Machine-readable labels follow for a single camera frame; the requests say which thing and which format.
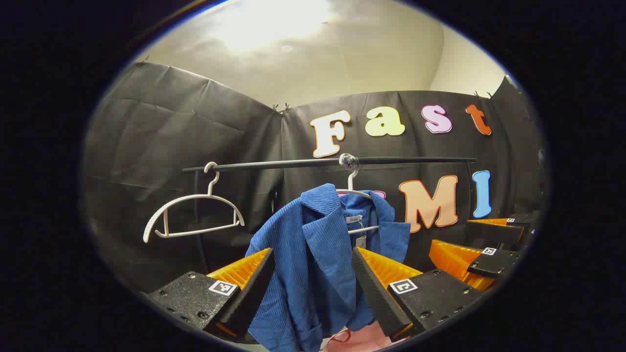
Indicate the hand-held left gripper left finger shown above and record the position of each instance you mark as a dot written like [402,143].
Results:
[249,298]

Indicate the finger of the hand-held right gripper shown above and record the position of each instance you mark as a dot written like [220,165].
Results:
[494,264]
[494,232]

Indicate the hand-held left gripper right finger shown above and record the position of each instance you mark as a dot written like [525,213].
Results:
[379,298]

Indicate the white plastic hanger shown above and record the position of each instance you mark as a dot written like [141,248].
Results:
[186,197]
[350,183]

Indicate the clear plastic hook wrap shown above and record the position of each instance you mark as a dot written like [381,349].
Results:
[348,160]

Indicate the black clothes rail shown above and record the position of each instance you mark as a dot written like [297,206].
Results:
[415,159]

